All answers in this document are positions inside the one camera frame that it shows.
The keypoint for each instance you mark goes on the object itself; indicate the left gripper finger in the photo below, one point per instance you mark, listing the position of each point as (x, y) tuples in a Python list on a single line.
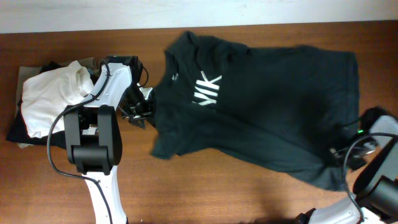
[(150, 118), (135, 121)]

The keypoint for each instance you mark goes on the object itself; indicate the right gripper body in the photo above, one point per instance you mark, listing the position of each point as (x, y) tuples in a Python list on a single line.
[(359, 149)]

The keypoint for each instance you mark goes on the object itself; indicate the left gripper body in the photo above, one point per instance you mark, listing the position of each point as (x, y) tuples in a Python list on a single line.
[(135, 104)]

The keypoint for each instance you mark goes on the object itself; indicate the dark green Nike t-shirt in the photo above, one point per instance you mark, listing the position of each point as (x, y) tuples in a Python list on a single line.
[(281, 108)]

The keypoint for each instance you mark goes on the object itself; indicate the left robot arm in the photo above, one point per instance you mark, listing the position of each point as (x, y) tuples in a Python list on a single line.
[(93, 139)]

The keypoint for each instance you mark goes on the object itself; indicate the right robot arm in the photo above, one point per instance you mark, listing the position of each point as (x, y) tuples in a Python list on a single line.
[(373, 197)]

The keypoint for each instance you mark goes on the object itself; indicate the white folded t-shirt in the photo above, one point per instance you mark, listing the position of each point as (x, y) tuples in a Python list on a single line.
[(46, 95)]

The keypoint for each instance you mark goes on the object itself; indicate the black folded garment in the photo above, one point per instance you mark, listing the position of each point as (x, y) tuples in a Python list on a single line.
[(18, 131)]

